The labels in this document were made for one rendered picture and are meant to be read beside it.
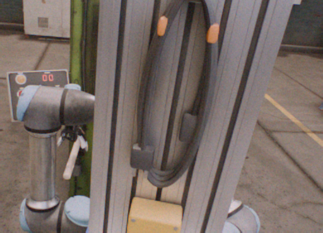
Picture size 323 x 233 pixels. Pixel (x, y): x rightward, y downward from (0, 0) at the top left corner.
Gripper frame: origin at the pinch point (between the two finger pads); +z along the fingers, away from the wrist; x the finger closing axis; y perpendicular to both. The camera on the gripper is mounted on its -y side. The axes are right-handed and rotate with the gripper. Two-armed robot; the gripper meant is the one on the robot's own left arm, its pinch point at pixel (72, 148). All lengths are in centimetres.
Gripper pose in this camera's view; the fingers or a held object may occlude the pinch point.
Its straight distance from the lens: 165.3
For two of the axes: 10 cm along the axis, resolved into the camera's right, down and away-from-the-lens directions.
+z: -1.0, 8.9, 4.4
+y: -1.6, 4.2, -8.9
